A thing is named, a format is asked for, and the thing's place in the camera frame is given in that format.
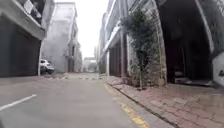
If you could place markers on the building with dark opening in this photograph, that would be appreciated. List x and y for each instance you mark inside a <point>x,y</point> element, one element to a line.
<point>186,43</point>

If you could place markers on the thin green tree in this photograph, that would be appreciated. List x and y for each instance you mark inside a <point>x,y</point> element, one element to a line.
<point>143,40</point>

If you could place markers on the tall grey building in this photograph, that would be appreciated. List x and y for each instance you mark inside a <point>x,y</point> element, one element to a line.
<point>60,40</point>

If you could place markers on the low pale building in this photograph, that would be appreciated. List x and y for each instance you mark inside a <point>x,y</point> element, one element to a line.
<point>89,63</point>

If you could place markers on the building with porch columns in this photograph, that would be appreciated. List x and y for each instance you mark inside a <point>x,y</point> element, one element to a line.
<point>113,36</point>

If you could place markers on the building with dark garage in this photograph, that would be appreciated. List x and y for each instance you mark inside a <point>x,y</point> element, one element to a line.
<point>16,50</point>

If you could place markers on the white car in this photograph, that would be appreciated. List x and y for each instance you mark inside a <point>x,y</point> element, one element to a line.
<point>46,66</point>

